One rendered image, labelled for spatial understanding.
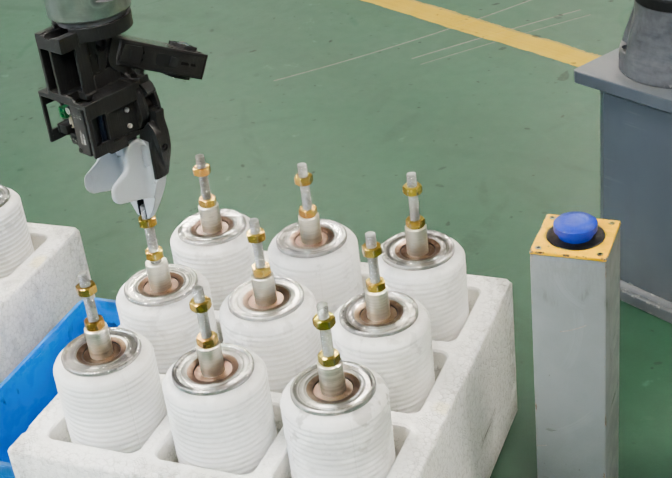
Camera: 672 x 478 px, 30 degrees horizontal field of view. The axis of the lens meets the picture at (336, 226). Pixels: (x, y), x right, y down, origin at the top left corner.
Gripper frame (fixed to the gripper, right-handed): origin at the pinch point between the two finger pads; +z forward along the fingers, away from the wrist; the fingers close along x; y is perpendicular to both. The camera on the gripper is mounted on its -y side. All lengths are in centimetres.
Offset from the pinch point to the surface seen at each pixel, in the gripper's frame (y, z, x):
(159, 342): 4.3, 13.3, 3.0
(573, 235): -19.2, 2.2, 36.3
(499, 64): -109, 35, -39
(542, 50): -119, 35, -36
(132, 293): 3.5, 9.4, -1.1
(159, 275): 1.2, 7.8, 0.9
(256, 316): -0.6, 9.3, 12.8
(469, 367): -13.5, 16.9, 28.0
